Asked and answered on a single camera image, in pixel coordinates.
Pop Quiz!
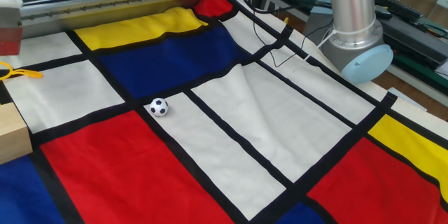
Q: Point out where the silver Schunk gripper body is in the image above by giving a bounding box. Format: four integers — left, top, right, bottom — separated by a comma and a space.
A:
0, 6, 25, 57

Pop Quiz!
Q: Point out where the yellow plastic bubble ring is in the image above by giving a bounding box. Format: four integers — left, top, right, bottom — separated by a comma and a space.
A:
0, 60, 44, 80

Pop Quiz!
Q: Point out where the small black white soccer ball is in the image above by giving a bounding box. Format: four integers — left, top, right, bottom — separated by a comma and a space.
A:
149, 97, 169, 118

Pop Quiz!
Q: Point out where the large wooden cube block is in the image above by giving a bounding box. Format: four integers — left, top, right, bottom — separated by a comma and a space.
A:
0, 101, 34, 165

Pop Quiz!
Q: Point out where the Mondrian pattern colour cloth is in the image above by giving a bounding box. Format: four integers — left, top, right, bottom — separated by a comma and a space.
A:
0, 0, 448, 224

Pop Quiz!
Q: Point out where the aluminium table edge rail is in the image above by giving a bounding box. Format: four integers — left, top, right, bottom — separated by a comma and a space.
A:
19, 0, 220, 39

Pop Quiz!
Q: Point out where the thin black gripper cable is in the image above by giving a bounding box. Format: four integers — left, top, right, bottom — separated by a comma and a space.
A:
251, 8, 334, 69

